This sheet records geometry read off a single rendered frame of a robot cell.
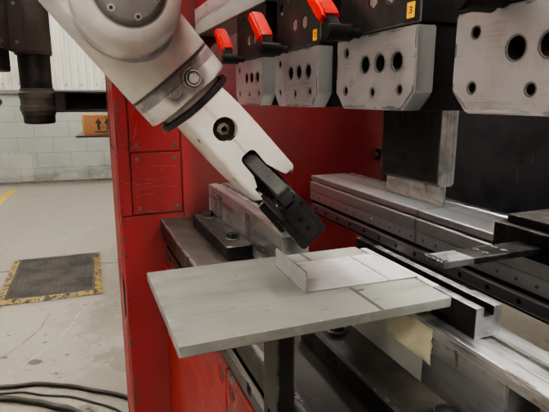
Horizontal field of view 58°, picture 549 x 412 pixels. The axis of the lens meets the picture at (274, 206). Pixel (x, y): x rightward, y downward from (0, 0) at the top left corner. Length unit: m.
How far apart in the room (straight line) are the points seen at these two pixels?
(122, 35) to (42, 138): 7.39
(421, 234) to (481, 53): 0.57
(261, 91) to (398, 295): 0.47
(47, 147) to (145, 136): 6.45
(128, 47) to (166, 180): 0.98
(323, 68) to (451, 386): 0.40
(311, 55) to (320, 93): 0.05
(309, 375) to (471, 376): 0.19
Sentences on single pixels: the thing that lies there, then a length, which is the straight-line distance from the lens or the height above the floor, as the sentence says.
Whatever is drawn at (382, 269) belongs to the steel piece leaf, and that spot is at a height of 1.00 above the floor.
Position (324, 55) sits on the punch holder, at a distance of 0.67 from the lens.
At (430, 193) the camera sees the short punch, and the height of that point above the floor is 1.09.
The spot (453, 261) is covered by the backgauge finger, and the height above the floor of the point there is 1.00.
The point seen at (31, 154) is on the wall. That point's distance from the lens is 7.78.
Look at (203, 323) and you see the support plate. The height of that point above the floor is 1.00.
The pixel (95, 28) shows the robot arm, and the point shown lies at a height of 1.23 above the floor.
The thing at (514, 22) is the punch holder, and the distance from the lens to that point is 0.41.
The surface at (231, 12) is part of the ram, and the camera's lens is 1.04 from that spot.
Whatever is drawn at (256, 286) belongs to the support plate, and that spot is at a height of 1.00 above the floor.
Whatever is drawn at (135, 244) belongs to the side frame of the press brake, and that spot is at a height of 0.81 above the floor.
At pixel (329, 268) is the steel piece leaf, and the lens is 0.56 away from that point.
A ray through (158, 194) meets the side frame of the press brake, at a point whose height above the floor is 0.94.
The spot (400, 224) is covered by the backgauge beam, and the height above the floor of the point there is 0.95.
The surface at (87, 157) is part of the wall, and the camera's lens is 7.70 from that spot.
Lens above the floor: 1.19
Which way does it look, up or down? 12 degrees down
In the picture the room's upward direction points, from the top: straight up
